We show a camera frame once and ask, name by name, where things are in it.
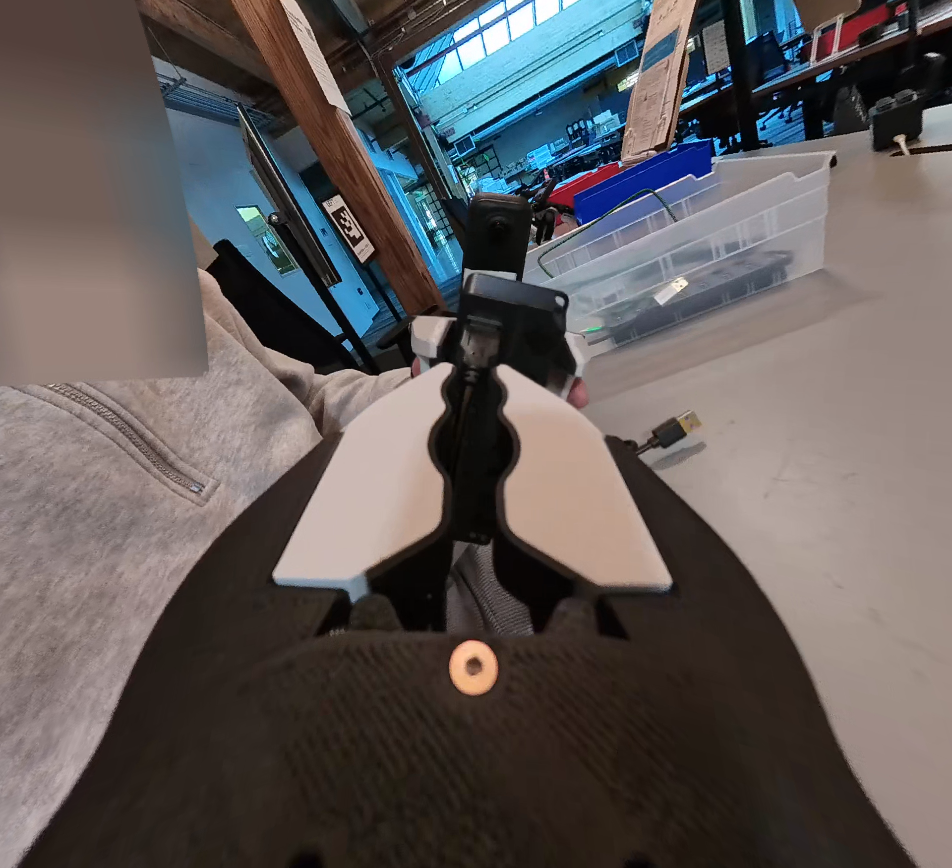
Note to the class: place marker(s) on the grey sweatshirt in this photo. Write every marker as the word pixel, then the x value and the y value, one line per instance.
pixel 111 511

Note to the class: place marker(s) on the wooden post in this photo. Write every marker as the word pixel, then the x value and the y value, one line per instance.
pixel 297 102

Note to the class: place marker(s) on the brown cardboard sheet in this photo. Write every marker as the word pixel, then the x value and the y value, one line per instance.
pixel 669 49

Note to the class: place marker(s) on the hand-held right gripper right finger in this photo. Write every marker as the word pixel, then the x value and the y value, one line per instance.
pixel 573 496

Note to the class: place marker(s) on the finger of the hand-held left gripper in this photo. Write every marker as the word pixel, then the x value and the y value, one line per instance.
pixel 431 343
pixel 578 363

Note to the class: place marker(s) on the person's left forearm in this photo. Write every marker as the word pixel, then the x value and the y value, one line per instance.
pixel 357 399

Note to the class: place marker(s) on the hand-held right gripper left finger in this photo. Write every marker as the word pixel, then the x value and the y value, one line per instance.
pixel 372 496

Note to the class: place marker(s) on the person's left hand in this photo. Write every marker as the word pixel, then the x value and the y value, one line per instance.
pixel 578 392

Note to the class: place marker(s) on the silver USB plug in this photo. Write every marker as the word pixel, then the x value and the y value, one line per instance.
pixel 671 290

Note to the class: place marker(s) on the clear plastic bin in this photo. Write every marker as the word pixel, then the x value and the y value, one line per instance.
pixel 744 213

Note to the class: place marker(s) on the glass door with metal bar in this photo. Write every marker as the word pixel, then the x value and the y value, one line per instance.
pixel 286 206

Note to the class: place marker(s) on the red plastic bin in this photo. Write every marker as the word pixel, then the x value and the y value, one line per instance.
pixel 587 187

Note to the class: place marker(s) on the framed black white tag sign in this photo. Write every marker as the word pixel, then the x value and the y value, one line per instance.
pixel 349 228

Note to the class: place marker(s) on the black and white device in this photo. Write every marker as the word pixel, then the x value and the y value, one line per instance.
pixel 550 213

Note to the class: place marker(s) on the white desk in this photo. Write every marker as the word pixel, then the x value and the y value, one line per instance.
pixel 818 511

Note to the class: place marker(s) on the black office chair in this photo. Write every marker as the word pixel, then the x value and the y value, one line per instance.
pixel 275 310

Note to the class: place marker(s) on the blue plastic bin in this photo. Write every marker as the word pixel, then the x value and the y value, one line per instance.
pixel 639 183

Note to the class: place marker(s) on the long black USB hub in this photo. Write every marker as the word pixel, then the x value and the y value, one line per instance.
pixel 520 332

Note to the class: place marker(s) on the white paper sheet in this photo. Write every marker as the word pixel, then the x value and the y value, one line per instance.
pixel 312 49

